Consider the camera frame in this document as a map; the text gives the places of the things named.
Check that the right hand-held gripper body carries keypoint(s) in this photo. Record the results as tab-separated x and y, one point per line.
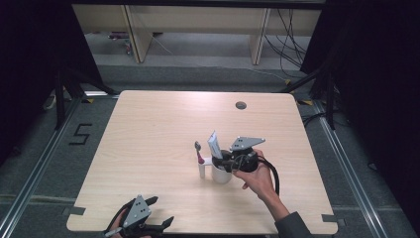
244	155

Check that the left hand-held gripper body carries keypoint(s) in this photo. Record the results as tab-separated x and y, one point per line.
137	213

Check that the white cup with side holder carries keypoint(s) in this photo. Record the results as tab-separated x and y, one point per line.
220	173

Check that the white and purple toothpaste tube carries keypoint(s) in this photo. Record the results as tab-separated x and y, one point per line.
215	145

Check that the pink and purple toothbrush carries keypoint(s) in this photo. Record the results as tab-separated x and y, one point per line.
198	153

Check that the person's left hand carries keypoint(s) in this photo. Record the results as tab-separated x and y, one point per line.
116	224

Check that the person's right hand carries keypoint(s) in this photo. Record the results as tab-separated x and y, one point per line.
259	180

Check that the grey tape on table corner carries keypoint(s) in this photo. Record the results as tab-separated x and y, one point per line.
329	218
75	210

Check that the black metal stand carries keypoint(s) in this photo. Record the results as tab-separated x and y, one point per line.
330	102
60	99

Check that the light wooden desk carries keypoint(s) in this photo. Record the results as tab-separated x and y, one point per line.
198	20

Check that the black curtain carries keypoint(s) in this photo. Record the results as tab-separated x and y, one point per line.
379	99
29	66

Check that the metal floor rail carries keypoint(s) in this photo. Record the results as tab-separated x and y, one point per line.
350	172
29	178

